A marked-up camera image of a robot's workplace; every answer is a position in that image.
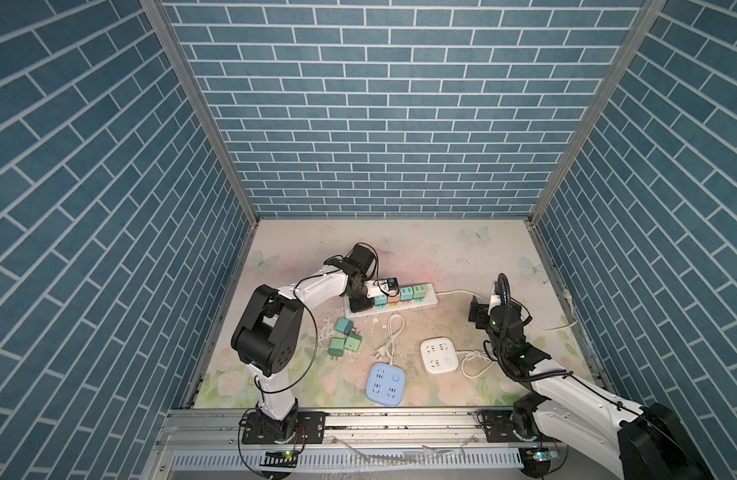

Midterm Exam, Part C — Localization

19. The green plug adapter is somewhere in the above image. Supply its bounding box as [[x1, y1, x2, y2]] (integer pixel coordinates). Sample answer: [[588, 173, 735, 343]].
[[412, 284, 428, 300], [344, 333, 362, 352], [328, 337, 346, 359]]

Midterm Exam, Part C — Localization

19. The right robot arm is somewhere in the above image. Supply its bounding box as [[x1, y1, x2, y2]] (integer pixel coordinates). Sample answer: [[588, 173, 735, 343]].
[[470, 274, 713, 479]]

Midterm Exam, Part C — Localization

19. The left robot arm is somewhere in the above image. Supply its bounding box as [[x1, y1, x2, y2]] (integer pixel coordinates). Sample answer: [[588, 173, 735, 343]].
[[230, 242, 379, 421]]

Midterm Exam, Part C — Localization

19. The white long power strip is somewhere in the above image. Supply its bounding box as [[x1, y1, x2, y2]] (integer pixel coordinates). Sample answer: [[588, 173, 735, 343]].
[[344, 283, 439, 320]]

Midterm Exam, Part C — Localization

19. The white square power socket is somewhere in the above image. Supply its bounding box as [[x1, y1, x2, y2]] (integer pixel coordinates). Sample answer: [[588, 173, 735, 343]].
[[421, 337, 460, 375]]

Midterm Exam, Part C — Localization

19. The blue square power socket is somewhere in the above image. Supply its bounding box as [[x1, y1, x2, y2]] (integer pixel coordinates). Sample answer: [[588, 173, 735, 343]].
[[366, 362, 407, 407]]

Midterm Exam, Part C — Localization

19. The white coiled socket cable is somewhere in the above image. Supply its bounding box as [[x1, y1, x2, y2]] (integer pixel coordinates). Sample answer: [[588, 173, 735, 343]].
[[457, 349, 496, 379]]

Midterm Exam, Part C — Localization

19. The white bundled cable with plug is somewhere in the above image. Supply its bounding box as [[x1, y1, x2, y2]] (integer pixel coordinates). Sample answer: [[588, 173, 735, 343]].
[[373, 313, 407, 362]]

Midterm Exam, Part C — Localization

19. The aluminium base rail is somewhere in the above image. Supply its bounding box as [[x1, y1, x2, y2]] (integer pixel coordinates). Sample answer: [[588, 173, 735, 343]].
[[143, 407, 570, 479]]

